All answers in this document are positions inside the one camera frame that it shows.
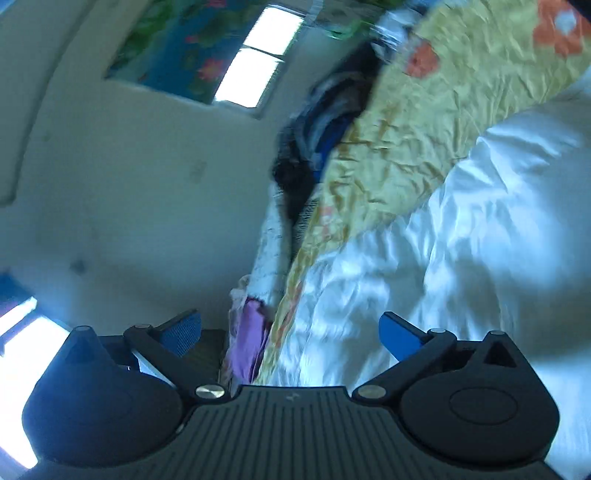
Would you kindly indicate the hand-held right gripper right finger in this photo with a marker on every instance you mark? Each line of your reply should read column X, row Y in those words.
column 399, row 340

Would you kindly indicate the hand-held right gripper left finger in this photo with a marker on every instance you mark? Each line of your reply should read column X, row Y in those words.
column 182, row 334

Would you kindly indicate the white puffer jacket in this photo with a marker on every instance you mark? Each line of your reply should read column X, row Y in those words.
column 485, row 221

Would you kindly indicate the pile of dark folded clothes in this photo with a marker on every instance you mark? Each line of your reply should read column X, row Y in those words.
column 325, row 122

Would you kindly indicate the purple cloth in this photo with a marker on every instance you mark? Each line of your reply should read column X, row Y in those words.
column 249, row 337

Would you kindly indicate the white patterned quilt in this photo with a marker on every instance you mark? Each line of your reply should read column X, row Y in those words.
column 270, row 240

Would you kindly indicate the bright side window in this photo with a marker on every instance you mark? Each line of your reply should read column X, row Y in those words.
column 21, row 378

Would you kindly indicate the black folded garment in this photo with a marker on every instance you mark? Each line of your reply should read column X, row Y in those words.
column 295, row 184

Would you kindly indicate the yellow floral bedsheet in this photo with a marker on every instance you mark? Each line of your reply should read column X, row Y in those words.
column 415, row 120

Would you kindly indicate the blue floral roller blind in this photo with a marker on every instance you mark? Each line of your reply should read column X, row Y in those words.
column 175, row 41

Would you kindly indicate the green plastic item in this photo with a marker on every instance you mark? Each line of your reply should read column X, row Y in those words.
column 346, row 28

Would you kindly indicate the window with white frame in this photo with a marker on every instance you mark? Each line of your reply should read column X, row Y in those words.
column 251, row 69

